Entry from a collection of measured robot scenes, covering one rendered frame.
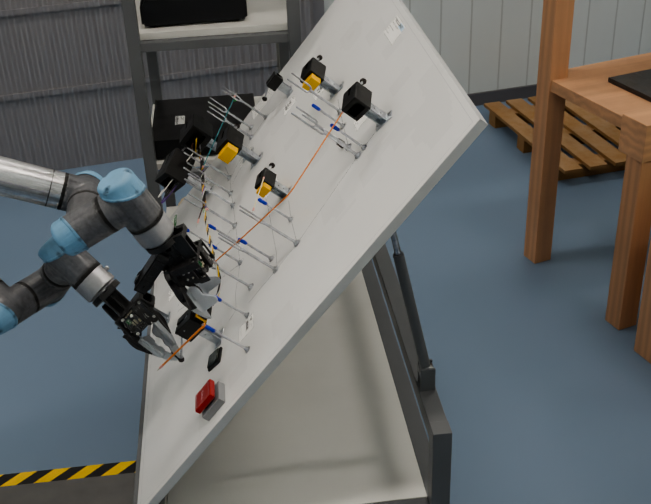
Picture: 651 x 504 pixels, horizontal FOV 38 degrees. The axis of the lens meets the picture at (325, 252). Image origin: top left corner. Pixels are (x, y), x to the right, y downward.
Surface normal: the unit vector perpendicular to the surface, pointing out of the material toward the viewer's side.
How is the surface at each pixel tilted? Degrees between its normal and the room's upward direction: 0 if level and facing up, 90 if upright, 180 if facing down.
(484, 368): 0
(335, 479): 0
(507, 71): 90
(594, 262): 0
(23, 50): 90
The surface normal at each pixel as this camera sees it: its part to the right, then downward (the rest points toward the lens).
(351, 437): -0.04, -0.87
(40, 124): 0.29, 0.47
